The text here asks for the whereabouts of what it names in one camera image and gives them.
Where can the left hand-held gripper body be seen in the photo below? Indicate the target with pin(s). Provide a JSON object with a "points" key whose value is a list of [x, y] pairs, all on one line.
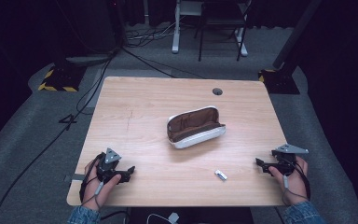
{"points": [[106, 168]]}

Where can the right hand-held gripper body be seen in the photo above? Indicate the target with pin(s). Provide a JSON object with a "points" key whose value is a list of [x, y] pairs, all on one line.
{"points": [[284, 161]]}

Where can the small white stick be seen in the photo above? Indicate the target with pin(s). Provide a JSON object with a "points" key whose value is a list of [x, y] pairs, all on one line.
{"points": [[221, 175]]}

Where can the white case with brown lining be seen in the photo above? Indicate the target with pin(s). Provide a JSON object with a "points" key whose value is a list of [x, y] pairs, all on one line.
{"points": [[195, 128]]}

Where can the person's left hand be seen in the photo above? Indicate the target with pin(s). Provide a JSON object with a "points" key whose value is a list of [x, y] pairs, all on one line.
{"points": [[103, 190]]}

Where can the person's right hand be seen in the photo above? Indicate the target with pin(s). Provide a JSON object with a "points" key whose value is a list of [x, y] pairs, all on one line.
{"points": [[295, 183]]}

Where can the white plug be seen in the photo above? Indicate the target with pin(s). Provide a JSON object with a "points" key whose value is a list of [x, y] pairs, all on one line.
{"points": [[173, 217]]}

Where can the striped black stand base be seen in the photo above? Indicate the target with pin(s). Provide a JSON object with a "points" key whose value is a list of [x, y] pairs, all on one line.
{"points": [[279, 81], [62, 79]]}

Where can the dark slanted stand pole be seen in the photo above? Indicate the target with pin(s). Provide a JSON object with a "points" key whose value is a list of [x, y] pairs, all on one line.
{"points": [[295, 34]]}

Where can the black chair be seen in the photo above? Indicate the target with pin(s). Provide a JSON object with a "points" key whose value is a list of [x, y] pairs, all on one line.
{"points": [[220, 18]]}

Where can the white desk frame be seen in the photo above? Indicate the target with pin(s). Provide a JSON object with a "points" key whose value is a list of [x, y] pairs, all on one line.
{"points": [[176, 40]]}

